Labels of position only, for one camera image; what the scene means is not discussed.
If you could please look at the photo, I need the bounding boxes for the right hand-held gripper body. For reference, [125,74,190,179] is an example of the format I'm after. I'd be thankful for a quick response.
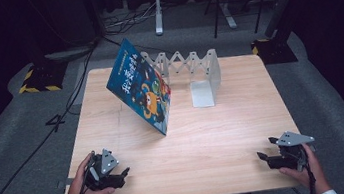
[263,127,320,177]

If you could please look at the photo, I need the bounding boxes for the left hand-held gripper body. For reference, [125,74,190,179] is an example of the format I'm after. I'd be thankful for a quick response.
[80,146,127,194]

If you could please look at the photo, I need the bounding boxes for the blue cartoon picture book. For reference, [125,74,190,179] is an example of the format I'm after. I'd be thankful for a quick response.
[99,32,179,143]

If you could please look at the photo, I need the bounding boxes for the grey expandable book rack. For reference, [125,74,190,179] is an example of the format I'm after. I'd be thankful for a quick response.
[139,41,227,116]

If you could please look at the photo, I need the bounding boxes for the person's right hand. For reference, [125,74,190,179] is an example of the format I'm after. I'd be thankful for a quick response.
[274,140,332,194]

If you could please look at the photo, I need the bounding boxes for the person's left hand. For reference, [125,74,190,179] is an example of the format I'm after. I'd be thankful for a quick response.
[58,150,117,194]

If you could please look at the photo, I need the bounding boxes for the black stand with striped base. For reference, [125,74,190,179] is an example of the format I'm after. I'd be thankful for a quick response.
[6,0,72,97]
[245,0,323,68]

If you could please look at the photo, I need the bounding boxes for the right hand-held gripper black cable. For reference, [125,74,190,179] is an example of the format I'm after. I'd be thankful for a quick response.
[302,160,319,194]

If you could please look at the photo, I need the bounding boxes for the long black floor cable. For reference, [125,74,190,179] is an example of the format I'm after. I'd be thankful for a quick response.
[0,35,120,194]

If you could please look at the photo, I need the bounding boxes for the bundle of floor cables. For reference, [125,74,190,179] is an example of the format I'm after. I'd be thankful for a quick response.
[99,0,159,38]

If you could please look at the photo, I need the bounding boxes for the white desk frame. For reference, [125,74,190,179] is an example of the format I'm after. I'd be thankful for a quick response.
[150,0,240,41]

